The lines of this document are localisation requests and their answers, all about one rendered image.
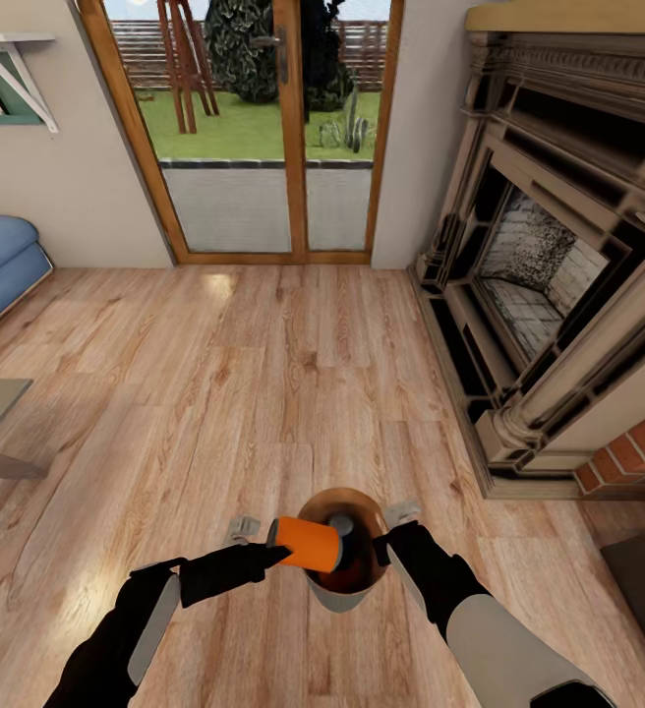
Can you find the wood fireplace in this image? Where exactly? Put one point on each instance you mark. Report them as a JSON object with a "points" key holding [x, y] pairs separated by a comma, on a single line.
{"points": [[533, 289]]}

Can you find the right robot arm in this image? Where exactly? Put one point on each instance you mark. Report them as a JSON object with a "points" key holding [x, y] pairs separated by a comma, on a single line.
{"points": [[505, 663]]}

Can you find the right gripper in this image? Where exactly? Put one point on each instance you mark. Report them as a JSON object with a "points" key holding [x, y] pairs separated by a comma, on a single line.
{"points": [[379, 547]]}

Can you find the trash can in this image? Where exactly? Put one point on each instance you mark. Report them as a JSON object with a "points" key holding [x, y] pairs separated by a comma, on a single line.
{"points": [[362, 509]]}

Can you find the door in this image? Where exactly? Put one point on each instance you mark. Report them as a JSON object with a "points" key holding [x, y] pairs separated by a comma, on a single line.
{"points": [[260, 125]]}

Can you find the shelf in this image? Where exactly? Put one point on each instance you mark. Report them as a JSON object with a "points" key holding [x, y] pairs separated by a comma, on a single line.
{"points": [[18, 91]]}

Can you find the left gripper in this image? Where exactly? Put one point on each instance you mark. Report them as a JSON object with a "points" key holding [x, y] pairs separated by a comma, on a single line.
{"points": [[237, 565]]}

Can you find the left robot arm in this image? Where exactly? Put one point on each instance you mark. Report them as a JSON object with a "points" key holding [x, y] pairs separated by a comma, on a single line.
{"points": [[106, 670]]}

